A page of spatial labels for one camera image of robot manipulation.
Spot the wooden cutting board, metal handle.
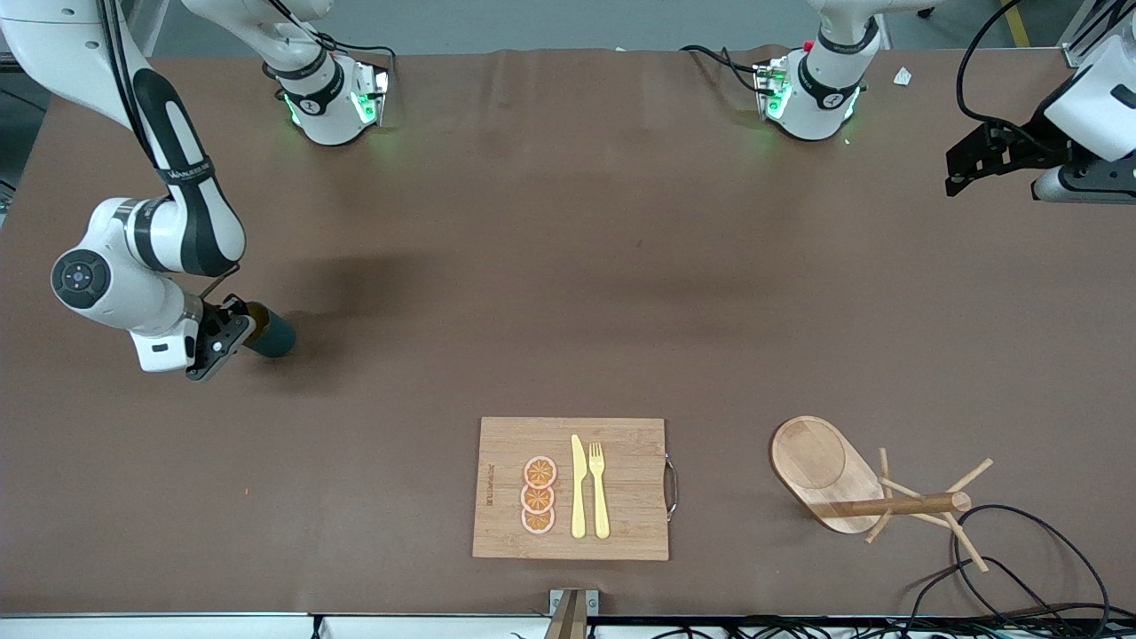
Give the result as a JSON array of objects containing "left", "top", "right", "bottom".
[{"left": 471, "top": 416, "right": 680, "bottom": 562}]

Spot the black right arm base cable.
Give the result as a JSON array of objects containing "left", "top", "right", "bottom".
[{"left": 275, "top": 0, "right": 398, "bottom": 85}]

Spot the black left arm base cable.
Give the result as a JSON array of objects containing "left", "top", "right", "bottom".
[{"left": 680, "top": 44, "right": 766, "bottom": 94}]

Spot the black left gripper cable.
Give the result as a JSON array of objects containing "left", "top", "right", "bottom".
[{"left": 955, "top": 0, "right": 1066, "bottom": 134}]

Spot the teal cup with handle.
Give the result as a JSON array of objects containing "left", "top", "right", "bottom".
[{"left": 241, "top": 302, "right": 297, "bottom": 360}]

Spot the black cable bundle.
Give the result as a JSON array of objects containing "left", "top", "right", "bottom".
[{"left": 595, "top": 615, "right": 1136, "bottom": 639}]

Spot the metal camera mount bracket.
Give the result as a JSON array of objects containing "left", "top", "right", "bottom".
[{"left": 543, "top": 588, "right": 601, "bottom": 639}]

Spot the yellow plastic knife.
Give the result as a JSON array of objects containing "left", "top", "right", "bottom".
[{"left": 570, "top": 434, "right": 588, "bottom": 540}]

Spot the aluminium frame post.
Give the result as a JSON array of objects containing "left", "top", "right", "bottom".
[{"left": 1058, "top": 0, "right": 1136, "bottom": 68}]

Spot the black looped table cable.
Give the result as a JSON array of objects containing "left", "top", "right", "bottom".
[{"left": 905, "top": 504, "right": 1112, "bottom": 622}]

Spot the wooden mug tree stand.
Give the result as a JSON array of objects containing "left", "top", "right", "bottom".
[{"left": 769, "top": 415, "right": 995, "bottom": 574}]

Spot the yellow plastic fork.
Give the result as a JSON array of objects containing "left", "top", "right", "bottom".
[{"left": 588, "top": 442, "right": 611, "bottom": 540}]

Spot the black arm base cable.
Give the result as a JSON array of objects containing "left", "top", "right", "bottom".
[
  {"left": 680, "top": 44, "right": 766, "bottom": 94},
  {"left": 275, "top": 0, "right": 398, "bottom": 85}
]

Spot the brown table mat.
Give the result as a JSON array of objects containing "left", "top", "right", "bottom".
[{"left": 0, "top": 44, "right": 1136, "bottom": 618}]

